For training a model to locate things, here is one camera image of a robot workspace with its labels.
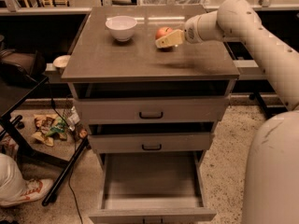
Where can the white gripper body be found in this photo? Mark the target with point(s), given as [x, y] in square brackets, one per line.
[191, 32]

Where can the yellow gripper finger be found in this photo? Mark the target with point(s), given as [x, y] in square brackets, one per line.
[176, 37]

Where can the red apple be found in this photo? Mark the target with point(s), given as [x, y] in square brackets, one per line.
[162, 32]

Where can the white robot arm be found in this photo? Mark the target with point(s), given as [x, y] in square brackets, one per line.
[271, 189]

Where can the grey drawer cabinet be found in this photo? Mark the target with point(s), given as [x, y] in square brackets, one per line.
[102, 67]

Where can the top grey drawer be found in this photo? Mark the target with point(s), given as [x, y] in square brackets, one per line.
[151, 110]

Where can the grey drawer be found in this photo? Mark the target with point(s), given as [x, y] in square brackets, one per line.
[153, 142]
[152, 188]
[151, 110]

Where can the middle grey drawer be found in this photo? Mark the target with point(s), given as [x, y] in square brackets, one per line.
[153, 142]

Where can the bottom grey drawer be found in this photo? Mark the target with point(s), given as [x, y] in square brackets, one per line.
[152, 188]

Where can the white ceramic bowl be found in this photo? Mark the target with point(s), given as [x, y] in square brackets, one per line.
[122, 28]

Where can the black stand leg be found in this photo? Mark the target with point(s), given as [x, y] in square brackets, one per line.
[269, 111]

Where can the snack bags on floor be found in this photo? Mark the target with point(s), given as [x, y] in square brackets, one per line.
[58, 126]

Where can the white orange sneaker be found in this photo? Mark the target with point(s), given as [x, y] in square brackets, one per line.
[32, 190]

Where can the white trouser leg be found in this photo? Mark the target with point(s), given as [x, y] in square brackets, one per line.
[12, 184]

